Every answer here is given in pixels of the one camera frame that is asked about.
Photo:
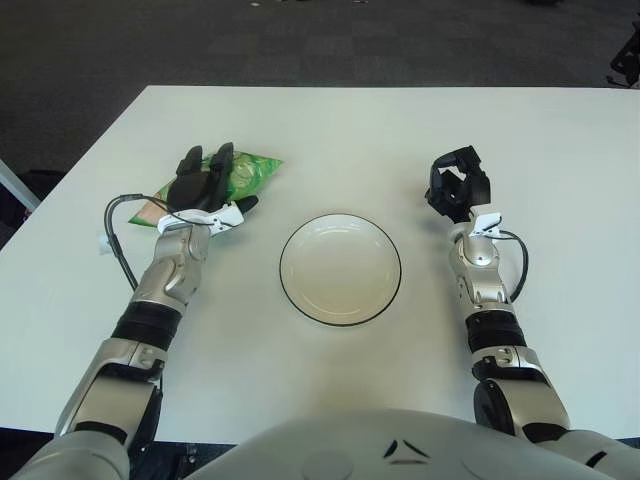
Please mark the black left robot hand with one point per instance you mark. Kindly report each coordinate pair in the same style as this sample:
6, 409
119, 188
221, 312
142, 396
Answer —
192, 190

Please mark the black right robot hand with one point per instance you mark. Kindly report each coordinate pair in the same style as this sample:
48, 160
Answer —
477, 185

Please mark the green potato chips bag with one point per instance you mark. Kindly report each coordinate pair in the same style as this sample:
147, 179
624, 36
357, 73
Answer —
255, 172

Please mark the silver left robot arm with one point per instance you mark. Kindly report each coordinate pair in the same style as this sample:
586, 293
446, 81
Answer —
170, 270

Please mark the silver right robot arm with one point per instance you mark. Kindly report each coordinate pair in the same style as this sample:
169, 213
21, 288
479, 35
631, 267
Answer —
482, 285

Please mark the white plate with black rim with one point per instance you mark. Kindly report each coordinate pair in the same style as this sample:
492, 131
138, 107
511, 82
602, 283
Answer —
340, 272

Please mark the white desk panel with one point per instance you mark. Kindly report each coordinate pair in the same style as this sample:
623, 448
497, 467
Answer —
15, 187

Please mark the black office chair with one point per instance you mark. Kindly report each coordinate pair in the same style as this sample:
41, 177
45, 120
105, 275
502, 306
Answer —
630, 55

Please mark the grey robot torso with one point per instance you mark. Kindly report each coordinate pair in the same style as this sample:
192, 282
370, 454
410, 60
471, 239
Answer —
350, 450

